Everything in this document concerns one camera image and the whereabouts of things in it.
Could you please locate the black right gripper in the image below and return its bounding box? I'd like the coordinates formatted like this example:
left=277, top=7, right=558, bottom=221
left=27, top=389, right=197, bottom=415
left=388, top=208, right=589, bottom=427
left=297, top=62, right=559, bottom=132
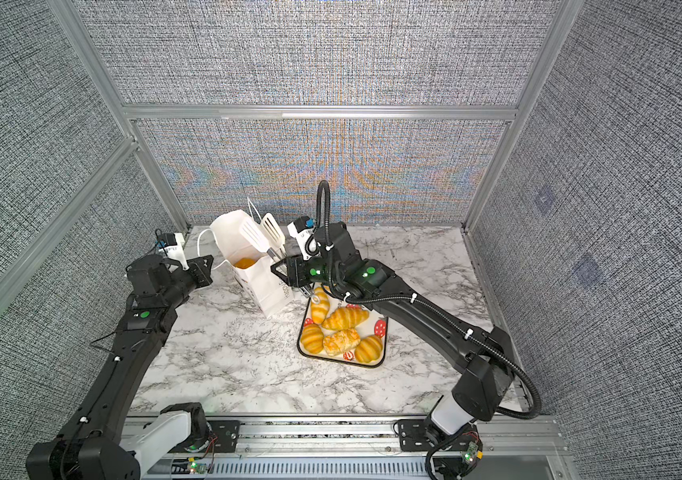
left=271, top=251, right=347, bottom=288

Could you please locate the white printed paper bag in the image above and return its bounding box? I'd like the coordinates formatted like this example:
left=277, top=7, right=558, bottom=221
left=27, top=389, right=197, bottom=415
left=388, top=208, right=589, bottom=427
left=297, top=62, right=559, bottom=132
left=195, top=200, right=293, bottom=317

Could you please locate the striped fake croissant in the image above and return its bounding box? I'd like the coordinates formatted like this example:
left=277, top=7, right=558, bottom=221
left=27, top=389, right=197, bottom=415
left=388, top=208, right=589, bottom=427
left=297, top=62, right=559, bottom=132
left=309, top=285, right=330, bottom=324
left=234, top=258, right=256, bottom=269

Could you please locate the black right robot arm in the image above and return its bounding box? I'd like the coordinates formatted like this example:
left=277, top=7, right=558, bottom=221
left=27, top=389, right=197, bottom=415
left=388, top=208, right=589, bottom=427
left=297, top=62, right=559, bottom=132
left=238, top=217, right=523, bottom=435

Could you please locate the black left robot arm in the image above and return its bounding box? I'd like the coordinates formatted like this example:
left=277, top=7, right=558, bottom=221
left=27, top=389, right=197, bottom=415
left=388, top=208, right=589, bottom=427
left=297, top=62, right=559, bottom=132
left=25, top=254, right=214, bottom=479

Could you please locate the fake croissant lower left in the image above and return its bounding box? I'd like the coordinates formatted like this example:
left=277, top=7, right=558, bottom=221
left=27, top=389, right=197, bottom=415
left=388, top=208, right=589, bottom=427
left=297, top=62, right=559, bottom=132
left=300, top=323, right=324, bottom=355

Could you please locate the fake croissant centre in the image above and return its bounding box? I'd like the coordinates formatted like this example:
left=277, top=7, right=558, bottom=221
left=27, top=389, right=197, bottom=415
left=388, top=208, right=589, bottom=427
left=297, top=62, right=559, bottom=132
left=321, top=307, right=370, bottom=331

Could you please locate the sugared fake pastry bottom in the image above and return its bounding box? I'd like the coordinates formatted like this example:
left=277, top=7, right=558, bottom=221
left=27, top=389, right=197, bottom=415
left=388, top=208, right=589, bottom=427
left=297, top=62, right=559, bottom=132
left=324, top=329, right=361, bottom=356

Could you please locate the fake croissant lower right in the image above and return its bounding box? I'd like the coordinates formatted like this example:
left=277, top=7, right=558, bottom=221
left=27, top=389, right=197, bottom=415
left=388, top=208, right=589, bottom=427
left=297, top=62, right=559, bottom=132
left=354, top=335, right=384, bottom=364

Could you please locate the white strawberry tray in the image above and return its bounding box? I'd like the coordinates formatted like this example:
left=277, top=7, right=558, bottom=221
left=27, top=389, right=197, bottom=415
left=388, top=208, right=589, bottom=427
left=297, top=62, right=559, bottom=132
left=296, top=285, right=389, bottom=368

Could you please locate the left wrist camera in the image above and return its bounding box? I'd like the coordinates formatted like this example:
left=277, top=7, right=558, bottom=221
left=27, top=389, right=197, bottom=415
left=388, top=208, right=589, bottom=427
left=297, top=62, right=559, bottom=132
left=154, top=229, right=189, bottom=270

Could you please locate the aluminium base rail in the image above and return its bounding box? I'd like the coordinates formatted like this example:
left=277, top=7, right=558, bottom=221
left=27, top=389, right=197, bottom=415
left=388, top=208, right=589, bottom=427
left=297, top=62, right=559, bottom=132
left=146, top=413, right=579, bottom=479

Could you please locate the black corrugated cable hose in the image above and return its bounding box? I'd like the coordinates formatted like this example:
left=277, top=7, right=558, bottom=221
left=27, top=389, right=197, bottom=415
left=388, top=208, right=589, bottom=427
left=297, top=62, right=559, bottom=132
left=314, top=179, right=543, bottom=480

